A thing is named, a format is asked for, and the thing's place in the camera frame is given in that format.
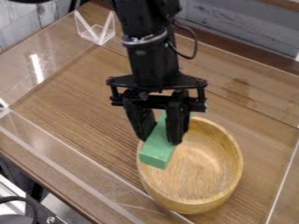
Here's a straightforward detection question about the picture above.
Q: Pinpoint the clear acrylic corner bracket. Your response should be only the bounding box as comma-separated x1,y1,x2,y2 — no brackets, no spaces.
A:
73,10,116,46

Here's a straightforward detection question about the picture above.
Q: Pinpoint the brown wooden bowl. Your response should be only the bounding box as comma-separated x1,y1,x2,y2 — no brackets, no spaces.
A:
136,116,243,214

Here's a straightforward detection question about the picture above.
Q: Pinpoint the green rectangular block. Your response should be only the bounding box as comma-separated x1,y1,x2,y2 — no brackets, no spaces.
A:
137,112,175,169

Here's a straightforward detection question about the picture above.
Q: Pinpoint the black metal bracket with screw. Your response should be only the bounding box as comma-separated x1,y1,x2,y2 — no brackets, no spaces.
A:
24,195,68,224

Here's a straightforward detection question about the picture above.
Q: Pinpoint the clear acrylic tray wall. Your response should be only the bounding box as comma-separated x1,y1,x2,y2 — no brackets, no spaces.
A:
0,10,299,224

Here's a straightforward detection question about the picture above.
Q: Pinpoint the black cable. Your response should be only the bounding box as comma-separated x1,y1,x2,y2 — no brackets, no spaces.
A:
165,17,199,60

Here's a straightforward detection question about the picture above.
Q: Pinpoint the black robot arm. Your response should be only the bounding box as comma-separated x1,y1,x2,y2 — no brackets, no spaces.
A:
107,0,208,145

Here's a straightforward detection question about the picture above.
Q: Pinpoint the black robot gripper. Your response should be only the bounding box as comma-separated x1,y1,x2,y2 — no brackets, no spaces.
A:
107,31,208,145

